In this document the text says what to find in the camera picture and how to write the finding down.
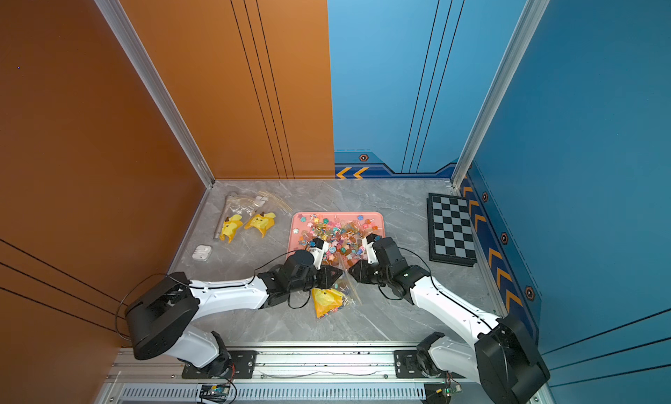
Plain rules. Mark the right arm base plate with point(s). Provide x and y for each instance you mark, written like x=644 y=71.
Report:
x=414 y=364

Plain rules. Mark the aluminium front rail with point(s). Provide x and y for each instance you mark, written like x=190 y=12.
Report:
x=282 y=361

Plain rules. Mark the silver microphone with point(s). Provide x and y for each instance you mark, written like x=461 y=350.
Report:
x=225 y=212

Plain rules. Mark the black white chessboard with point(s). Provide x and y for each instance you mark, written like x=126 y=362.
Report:
x=450 y=232

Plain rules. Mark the yellow duck ziploc bag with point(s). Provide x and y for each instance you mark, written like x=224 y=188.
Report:
x=342 y=294
x=267 y=208
x=241 y=211

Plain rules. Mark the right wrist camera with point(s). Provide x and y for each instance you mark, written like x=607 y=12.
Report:
x=368 y=245

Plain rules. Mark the right aluminium corner post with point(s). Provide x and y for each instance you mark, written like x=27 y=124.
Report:
x=517 y=46

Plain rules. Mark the green circuit board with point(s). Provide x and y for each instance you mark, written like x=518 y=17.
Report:
x=437 y=394
x=215 y=393

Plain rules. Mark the right green circuit board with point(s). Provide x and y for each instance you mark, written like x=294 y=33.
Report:
x=437 y=394

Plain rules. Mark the left green circuit board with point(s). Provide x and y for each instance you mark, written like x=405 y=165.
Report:
x=215 y=393

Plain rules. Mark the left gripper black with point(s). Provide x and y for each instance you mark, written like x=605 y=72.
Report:
x=328 y=278

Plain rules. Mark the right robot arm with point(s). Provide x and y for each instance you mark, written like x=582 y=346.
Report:
x=498 y=353

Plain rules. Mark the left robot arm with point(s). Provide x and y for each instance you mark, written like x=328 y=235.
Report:
x=161 y=321

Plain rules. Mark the white earbuds case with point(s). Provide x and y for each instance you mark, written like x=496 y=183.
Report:
x=202 y=253

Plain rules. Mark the pink plastic tray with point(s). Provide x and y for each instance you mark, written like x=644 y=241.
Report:
x=344 y=232

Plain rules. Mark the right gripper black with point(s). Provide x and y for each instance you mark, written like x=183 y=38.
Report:
x=361 y=275

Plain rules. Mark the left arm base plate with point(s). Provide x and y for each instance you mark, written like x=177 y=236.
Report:
x=236 y=365

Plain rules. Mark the aluminium corner post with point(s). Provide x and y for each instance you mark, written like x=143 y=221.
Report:
x=517 y=46
x=131 y=43

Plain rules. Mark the left aluminium corner post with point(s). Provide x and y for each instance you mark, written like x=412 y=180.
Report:
x=131 y=43

